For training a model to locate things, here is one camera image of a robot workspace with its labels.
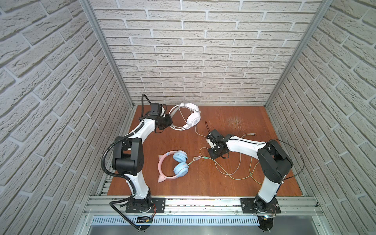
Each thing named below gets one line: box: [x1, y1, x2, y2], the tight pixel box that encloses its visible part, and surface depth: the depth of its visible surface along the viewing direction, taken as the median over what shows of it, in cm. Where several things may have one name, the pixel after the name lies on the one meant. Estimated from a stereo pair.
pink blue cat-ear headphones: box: [157, 149, 189, 183], surface depth 84 cm
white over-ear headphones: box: [168, 102, 202, 131], surface depth 87 cm
